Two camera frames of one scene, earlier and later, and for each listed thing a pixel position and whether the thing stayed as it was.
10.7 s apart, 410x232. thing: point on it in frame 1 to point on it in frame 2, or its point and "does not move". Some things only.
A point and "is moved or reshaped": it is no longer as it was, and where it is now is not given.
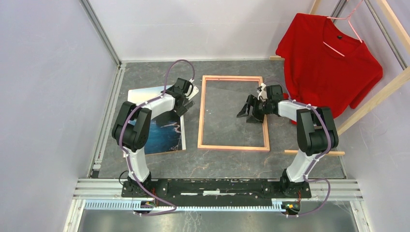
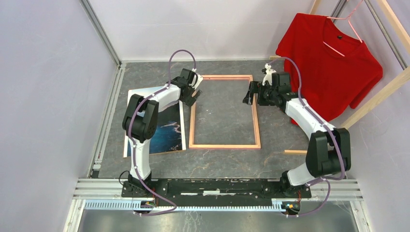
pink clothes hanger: x=352 y=25 does not move
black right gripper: x=253 y=101 to x=256 y=87
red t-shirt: x=324 y=65 does not move
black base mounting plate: x=218 y=192 does not move
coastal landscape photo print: x=166 y=132 does not move
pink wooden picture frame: x=200 y=146 is moved or reshaped
